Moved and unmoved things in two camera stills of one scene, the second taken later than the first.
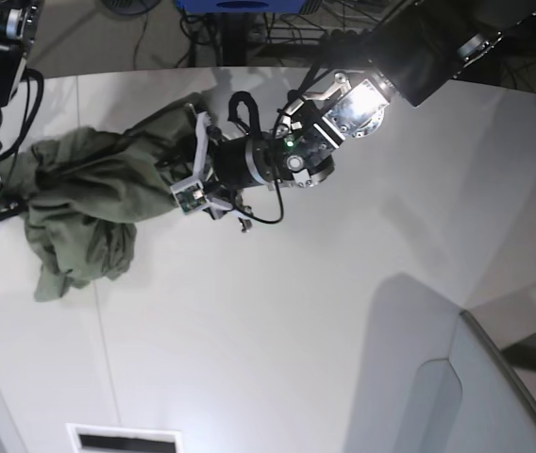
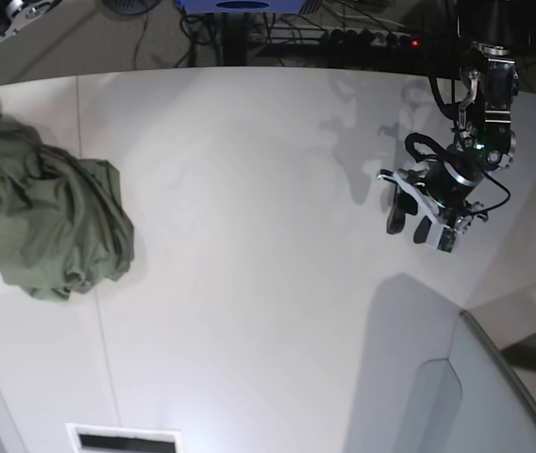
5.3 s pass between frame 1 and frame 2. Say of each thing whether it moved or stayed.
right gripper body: moved
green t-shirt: moved
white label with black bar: stayed
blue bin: stayed
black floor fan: stayed
